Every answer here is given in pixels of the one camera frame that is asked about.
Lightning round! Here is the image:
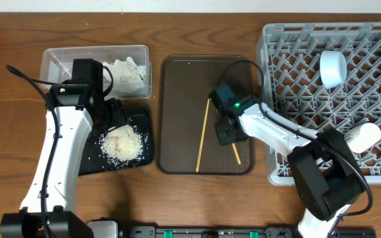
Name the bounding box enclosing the pile of white rice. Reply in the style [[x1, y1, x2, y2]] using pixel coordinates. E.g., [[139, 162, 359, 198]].
[[99, 125, 148, 167]]

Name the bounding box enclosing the wooden chopstick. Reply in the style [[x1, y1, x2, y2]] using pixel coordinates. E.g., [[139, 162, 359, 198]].
[[196, 99, 210, 173], [232, 143, 241, 165]]

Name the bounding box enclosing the white napkin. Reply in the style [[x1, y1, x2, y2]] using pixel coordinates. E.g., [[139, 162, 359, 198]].
[[103, 57, 146, 93]]

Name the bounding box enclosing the light blue small bowl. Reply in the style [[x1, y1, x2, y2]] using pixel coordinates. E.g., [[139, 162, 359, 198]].
[[319, 51, 347, 89]]

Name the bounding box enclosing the white cup green inside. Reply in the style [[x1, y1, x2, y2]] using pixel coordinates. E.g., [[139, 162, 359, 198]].
[[344, 122, 381, 153]]

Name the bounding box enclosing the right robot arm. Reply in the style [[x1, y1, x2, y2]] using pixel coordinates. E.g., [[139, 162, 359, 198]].
[[214, 100, 372, 237]]

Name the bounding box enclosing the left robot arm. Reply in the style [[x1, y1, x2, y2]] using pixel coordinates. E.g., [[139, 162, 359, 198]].
[[0, 84, 128, 237]]

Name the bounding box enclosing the clear plastic waste bin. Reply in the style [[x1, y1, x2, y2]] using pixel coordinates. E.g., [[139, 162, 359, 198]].
[[39, 45, 152, 100]]

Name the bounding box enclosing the grey dishwasher rack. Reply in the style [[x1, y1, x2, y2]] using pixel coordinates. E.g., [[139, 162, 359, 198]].
[[255, 22, 381, 186]]

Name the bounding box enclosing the black rectangular tray bin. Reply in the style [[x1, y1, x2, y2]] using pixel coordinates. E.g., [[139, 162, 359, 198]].
[[79, 108, 153, 176]]

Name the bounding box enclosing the brown serving tray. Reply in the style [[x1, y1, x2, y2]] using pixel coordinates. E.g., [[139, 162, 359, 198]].
[[157, 55, 255, 175]]

